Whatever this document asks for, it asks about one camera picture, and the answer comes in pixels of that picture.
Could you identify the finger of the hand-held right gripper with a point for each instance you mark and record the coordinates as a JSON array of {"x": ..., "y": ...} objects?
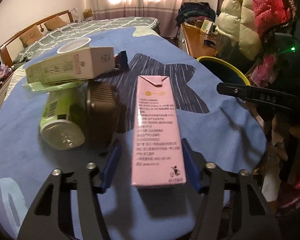
[{"x": 252, "y": 95}]

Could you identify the olive green carton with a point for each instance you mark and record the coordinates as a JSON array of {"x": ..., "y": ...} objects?
[{"x": 65, "y": 67}]

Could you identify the green checked duvet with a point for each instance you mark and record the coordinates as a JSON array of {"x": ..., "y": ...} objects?
[{"x": 102, "y": 26}]

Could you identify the blue printed tablecloth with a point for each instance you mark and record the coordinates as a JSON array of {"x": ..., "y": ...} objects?
[{"x": 202, "y": 130}]

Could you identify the pink sheer curtain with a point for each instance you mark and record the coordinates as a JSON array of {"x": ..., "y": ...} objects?
[{"x": 140, "y": 0}]

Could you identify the wooden desk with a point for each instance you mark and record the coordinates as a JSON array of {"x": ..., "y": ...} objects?
[{"x": 195, "y": 40}]

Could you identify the brown pillow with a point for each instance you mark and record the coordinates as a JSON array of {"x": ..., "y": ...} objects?
[
  {"x": 31, "y": 35},
  {"x": 55, "y": 23}
]

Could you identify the small woven box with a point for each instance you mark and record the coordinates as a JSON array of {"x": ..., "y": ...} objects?
[{"x": 87, "y": 15}]

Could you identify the yellow rimmed trash bin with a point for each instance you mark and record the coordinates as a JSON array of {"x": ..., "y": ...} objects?
[{"x": 225, "y": 70}]

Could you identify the green plastic bottle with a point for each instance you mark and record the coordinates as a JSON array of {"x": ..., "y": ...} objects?
[{"x": 57, "y": 120}]

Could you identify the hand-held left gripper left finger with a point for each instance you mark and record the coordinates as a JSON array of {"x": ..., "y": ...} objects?
[{"x": 112, "y": 166}]

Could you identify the red puffer jacket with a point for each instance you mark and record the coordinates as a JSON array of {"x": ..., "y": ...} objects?
[{"x": 270, "y": 5}]

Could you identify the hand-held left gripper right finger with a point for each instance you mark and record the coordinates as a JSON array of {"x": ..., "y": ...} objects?
[{"x": 191, "y": 165}]

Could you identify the pile of dark clothes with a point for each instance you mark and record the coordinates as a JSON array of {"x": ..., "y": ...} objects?
[{"x": 195, "y": 12}]

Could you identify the wooden bed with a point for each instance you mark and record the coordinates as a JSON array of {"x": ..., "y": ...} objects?
[{"x": 12, "y": 40}]

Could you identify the brown ribbed box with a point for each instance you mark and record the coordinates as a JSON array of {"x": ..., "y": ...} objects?
[{"x": 102, "y": 110}]

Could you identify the stack of books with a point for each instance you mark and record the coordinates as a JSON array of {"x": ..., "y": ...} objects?
[{"x": 206, "y": 26}]

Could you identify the pink carton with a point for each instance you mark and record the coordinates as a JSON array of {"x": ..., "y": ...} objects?
[{"x": 157, "y": 130}]

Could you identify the cream puffer jacket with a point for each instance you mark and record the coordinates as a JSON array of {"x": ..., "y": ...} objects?
[{"x": 235, "y": 20}]

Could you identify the green wipes packet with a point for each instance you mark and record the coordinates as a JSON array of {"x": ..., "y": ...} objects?
[{"x": 40, "y": 87}]

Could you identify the mixed hanging clothes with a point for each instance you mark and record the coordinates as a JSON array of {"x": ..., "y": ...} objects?
[{"x": 290, "y": 155}]

